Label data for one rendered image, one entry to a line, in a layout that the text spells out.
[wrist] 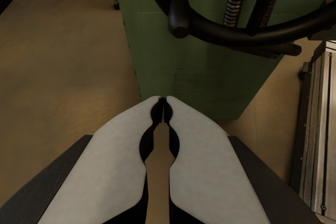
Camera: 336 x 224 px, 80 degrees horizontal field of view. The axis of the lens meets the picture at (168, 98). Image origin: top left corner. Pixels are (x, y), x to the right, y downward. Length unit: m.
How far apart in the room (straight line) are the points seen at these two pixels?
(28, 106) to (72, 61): 0.33
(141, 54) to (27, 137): 0.73
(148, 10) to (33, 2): 1.40
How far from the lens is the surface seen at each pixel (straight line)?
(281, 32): 0.32
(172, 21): 0.20
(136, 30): 0.53
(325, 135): 0.90
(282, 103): 1.16
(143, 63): 0.62
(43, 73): 1.30
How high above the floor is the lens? 0.89
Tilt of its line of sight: 60 degrees down
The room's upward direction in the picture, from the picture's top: straight up
